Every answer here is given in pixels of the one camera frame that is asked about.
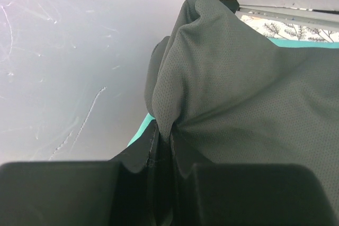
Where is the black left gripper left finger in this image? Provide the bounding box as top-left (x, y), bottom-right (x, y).
top-left (1, 121), bottom-right (158, 225)

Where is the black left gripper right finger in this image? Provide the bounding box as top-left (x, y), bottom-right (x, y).
top-left (170, 130), bottom-right (335, 225)

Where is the dark grey t shirt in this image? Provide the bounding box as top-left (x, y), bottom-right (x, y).
top-left (145, 0), bottom-right (338, 225)

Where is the folded teal t shirt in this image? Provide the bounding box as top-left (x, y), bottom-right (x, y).
top-left (127, 38), bottom-right (338, 146)

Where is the floral patterned table mat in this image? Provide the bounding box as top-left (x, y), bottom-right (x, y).
top-left (240, 15), bottom-right (338, 43)

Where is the aluminium frame rail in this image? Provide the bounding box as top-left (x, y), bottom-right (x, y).
top-left (238, 5), bottom-right (338, 27)

